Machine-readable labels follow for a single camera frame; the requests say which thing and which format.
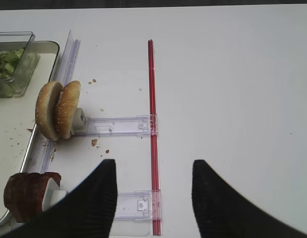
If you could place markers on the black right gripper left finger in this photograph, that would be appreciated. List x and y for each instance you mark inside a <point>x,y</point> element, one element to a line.
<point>86,212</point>

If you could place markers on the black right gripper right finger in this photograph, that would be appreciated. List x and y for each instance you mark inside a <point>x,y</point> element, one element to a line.
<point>221,212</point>

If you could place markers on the brown meat patties stack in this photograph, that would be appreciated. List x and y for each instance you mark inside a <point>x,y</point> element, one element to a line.
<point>24,193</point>

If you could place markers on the green lettuce leaves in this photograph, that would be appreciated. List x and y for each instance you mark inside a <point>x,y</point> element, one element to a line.
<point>9,61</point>

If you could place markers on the clear patty pusher track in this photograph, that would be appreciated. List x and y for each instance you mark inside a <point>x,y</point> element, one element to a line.
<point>137,206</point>

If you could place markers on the clear top bun pusher track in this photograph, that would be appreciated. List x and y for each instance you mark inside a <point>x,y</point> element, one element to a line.
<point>139,126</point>

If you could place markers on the rear sesame top bun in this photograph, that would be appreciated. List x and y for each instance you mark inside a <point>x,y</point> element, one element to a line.
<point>66,107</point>

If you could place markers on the sesame bun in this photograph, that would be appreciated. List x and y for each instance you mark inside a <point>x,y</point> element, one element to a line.
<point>66,107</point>
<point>45,109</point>

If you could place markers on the white metal tray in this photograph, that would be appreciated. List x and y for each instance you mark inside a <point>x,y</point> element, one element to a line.
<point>17,119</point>

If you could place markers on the front sesame top bun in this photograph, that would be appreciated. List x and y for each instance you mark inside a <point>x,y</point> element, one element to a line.
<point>45,109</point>

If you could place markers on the clear plastic food container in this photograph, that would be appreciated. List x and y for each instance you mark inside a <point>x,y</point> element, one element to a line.
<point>16,85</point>

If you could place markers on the right red rail strip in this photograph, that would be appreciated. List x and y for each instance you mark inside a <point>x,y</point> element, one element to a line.
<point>154,149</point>

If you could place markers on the right clear long rail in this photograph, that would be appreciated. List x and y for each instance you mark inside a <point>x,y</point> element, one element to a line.
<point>67,64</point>

